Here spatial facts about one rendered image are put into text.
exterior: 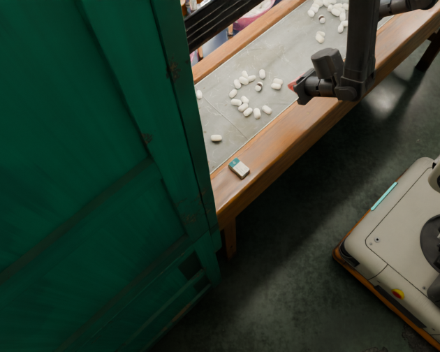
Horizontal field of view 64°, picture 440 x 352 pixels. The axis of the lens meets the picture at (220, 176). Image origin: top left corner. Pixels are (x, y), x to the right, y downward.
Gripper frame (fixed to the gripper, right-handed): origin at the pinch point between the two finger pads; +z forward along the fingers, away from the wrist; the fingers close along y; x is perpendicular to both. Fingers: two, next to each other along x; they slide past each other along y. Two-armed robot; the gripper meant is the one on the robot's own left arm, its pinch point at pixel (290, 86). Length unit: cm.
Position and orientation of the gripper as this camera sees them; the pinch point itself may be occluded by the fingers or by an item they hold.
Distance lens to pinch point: 114.2
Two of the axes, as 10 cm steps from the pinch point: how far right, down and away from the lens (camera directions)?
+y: -7.2, 6.4, -2.6
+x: 4.8, 7.4, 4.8
